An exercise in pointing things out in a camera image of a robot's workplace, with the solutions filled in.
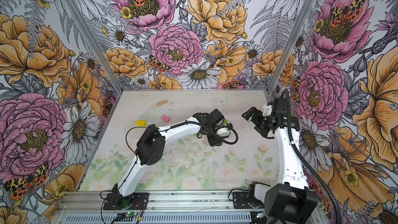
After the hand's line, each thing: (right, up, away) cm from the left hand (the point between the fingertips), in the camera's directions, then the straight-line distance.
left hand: (214, 139), depth 91 cm
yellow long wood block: (-49, +9, +12) cm, 51 cm away
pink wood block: (-31, +11, +13) cm, 36 cm away
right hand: (+15, +11, -15) cm, 24 cm away
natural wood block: (-37, +22, +24) cm, 49 cm away
